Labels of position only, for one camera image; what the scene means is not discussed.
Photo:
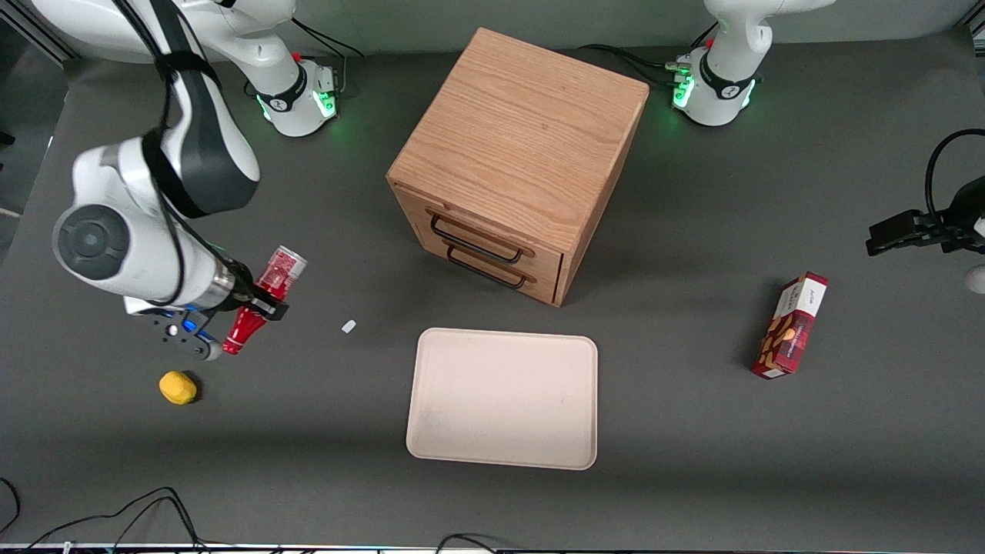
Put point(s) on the yellow lemon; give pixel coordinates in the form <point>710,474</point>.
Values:
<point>178,388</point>

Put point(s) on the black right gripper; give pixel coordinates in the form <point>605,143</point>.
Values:
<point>243,290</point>

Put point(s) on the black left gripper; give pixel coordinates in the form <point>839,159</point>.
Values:
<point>963,206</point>

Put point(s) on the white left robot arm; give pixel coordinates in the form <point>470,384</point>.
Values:
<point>723,69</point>

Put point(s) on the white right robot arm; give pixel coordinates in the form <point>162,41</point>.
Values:
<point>131,231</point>

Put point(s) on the red coke bottle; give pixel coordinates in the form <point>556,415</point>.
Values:
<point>281,273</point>

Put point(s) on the beige plastic tray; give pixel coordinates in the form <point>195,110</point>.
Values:
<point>504,400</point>

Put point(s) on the wooden drawer cabinet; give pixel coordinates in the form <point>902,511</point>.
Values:
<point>523,138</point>

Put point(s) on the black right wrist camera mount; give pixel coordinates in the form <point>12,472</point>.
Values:
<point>185,335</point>

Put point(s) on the red snack box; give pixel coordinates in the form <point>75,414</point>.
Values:
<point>793,327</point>

